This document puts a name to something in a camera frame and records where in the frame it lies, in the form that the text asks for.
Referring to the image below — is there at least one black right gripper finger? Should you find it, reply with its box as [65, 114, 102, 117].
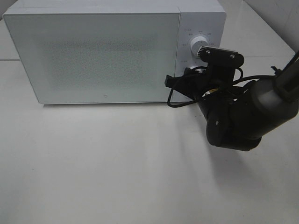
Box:
[197, 46, 245, 68]
[164, 68, 206, 92]

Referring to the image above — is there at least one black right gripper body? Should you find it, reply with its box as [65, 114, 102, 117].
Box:
[182, 62, 236, 103]

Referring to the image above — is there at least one white microwave door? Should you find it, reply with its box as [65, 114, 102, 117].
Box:
[4, 14, 179, 104]

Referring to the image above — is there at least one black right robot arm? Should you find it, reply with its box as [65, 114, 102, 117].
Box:
[164, 46, 299, 151]

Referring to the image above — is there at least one upper white power knob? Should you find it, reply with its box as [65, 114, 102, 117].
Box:
[189, 34, 210, 58]

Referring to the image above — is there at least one white microwave oven body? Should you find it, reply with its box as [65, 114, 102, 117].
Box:
[6, 0, 227, 105]

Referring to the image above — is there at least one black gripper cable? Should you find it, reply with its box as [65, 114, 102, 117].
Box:
[167, 66, 278, 108]

